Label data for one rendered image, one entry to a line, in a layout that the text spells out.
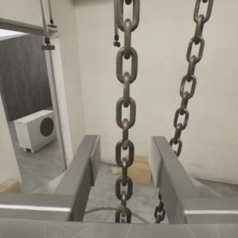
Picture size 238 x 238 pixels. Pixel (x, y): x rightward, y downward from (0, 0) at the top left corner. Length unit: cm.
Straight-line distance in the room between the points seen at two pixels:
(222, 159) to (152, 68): 158
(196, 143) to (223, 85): 84
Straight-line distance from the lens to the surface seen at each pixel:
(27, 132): 361
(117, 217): 19
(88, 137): 15
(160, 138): 16
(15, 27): 214
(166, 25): 238
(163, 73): 235
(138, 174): 252
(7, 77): 620
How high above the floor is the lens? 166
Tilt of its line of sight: 19 degrees down
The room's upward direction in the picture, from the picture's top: 1 degrees counter-clockwise
